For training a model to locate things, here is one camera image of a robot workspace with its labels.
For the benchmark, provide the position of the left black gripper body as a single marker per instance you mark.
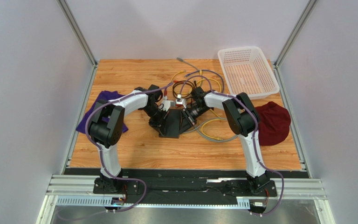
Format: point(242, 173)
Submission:
point(155, 115)

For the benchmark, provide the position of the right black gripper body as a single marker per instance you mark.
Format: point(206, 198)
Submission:
point(188, 116)

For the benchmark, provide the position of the black network switch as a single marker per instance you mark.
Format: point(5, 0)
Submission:
point(173, 124)

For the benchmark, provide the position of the white plastic basket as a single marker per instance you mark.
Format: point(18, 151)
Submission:
point(247, 70)

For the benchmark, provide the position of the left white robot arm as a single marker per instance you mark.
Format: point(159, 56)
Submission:
point(103, 128)

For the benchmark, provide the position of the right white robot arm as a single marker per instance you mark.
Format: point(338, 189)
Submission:
point(243, 120)

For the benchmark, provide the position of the dark red cap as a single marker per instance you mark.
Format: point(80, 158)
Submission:
point(274, 124)

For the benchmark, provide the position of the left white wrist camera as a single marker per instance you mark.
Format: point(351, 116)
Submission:
point(166, 105)

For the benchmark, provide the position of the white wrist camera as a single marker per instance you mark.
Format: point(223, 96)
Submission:
point(179, 101)
point(166, 105)

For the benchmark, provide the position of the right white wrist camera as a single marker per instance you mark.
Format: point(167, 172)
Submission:
point(179, 101)

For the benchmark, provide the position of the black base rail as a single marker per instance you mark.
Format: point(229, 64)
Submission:
point(180, 186)

